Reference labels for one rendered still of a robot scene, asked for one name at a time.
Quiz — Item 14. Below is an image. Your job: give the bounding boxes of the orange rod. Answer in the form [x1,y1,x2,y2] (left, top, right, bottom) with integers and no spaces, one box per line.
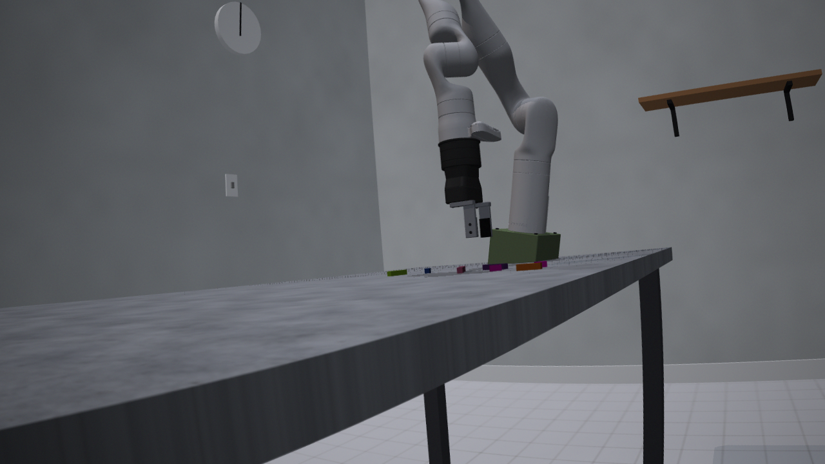
[516,262,542,271]

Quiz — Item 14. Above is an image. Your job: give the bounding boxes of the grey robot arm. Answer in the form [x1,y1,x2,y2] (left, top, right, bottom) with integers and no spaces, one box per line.
[418,0,558,234]

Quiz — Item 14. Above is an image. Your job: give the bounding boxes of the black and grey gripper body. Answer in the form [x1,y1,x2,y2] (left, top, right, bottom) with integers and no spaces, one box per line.
[438,113,501,204]

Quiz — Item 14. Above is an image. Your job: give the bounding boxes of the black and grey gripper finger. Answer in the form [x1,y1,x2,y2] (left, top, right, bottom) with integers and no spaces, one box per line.
[450,200,478,238]
[475,202,492,238]

